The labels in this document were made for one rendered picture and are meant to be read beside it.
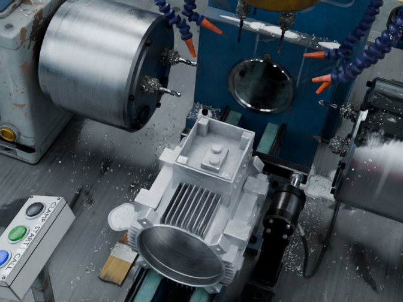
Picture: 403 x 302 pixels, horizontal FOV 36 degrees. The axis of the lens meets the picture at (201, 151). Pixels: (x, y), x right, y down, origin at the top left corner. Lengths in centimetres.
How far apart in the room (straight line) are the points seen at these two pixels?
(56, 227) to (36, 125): 41
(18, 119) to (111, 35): 30
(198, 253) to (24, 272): 32
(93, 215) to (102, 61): 35
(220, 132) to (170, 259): 24
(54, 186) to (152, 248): 39
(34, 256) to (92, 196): 41
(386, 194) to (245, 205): 26
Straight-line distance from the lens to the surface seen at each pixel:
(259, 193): 104
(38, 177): 142
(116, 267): 126
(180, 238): 113
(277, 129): 137
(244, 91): 134
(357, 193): 114
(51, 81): 124
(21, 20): 124
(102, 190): 138
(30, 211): 102
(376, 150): 110
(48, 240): 100
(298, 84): 130
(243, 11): 108
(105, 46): 119
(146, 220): 98
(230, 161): 102
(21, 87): 129
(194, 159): 102
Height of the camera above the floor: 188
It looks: 48 degrees down
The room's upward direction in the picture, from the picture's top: 6 degrees clockwise
